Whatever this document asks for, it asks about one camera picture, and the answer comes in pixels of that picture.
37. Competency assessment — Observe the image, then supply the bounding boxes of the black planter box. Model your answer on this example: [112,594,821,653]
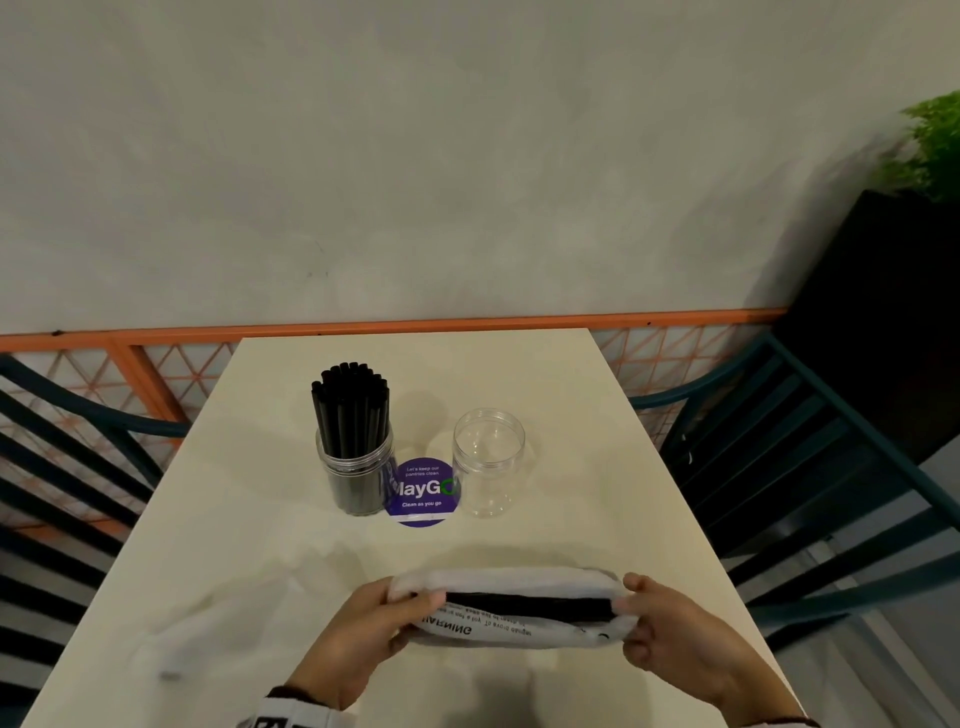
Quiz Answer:
[771,188,960,468]

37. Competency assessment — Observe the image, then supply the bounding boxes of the teal slatted chair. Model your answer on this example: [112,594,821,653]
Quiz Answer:
[628,333,960,655]
[0,353,193,728]

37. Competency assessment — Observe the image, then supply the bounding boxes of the green plant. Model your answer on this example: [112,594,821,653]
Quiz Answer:
[872,90,960,205]

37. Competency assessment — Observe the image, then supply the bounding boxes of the person's left hand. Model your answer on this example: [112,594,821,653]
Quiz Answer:
[288,576,448,711]

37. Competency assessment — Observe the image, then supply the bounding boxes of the orange lattice railing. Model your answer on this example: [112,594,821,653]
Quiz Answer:
[0,306,790,543]

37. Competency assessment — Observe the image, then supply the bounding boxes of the bundle of bagged black straws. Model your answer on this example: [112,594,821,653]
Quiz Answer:
[441,591,618,624]

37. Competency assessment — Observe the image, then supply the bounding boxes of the person's right forearm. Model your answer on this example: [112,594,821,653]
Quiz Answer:
[718,688,822,728]

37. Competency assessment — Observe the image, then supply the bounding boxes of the bundle of upright black straws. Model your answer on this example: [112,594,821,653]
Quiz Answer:
[310,361,392,516]

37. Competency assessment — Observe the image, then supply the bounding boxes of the clear plastic jar holding straws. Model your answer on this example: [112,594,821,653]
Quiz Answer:
[315,426,397,519]

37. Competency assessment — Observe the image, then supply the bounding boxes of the round purple sticker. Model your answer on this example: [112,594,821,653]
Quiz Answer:
[383,456,463,529]

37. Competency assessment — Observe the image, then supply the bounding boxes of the white plastic bag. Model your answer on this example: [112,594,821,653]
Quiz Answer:
[385,565,640,653]

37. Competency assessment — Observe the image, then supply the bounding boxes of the person's right hand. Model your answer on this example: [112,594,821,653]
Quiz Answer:
[613,573,753,711]

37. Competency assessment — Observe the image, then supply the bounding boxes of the empty clear plastic jar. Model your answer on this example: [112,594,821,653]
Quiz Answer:
[451,408,527,519]

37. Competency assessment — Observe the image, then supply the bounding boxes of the person's left forearm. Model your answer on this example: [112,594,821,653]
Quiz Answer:
[235,685,355,728]

